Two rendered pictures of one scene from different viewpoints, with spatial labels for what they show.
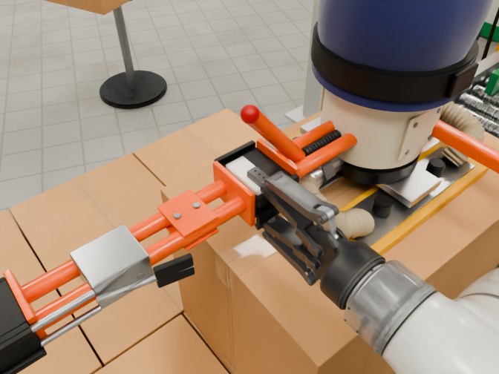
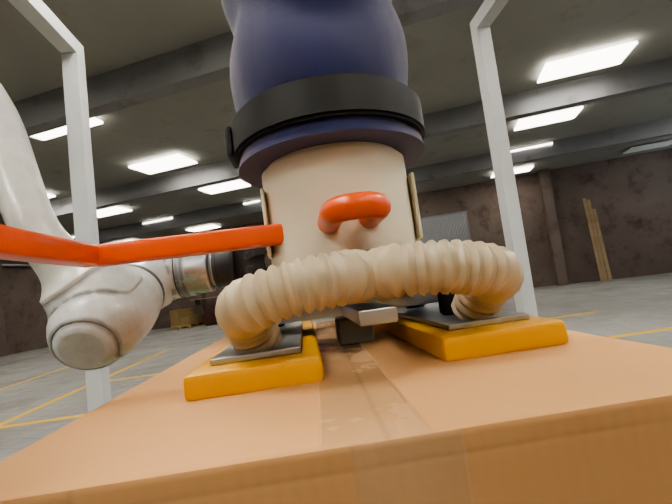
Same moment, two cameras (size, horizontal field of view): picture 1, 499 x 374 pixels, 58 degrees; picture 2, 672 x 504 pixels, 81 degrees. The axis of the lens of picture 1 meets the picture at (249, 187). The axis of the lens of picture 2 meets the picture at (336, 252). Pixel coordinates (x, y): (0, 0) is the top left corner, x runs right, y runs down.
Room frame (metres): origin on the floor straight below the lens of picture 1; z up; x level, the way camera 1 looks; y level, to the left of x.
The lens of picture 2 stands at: (0.86, -0.59, 1.01)
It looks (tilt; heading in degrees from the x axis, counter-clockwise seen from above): 5 degrees up; 124
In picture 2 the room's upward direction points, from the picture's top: 7 degrees counter-clockwise
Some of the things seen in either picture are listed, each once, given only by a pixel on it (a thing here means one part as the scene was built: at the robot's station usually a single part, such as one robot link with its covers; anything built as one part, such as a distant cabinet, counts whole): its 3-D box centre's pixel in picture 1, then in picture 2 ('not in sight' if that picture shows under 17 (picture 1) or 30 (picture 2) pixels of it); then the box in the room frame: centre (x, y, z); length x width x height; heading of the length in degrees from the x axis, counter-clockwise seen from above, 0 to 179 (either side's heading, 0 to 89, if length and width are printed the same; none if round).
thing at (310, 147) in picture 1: (321, 144); not in sight; (0.53, -0.11, 1.07); 0.07 x 0.02 x 0.02; 129
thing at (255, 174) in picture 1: (263, 176); not in sight; (0.42, -0.02, 1.11); 0.05 x 0.01 x 0.03; 40
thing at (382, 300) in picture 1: (386, 304); (198, 270); (0.26, -0.15, 1.07); 0.09 x 0.06 x 0.09; 130
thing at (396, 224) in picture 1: (408, 191); (271, 332); (0.53, -0.26, 0.97); 0.34 x 0.10 x 0.05; 129
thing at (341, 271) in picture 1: (336, 260); (240, 264); (0.32, -0.10, 1.07); 0.09 x 0.07 x 0.08; 40
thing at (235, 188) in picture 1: (255, 181); not in sight; (0.45, -0.01, 1.07); 0.10 x 0.08 x 0.06; 39
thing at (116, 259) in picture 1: (113, 266); not in sight; (0.31, 0.16, 1.06); 0.07 x 0.07 x 0.04; 39
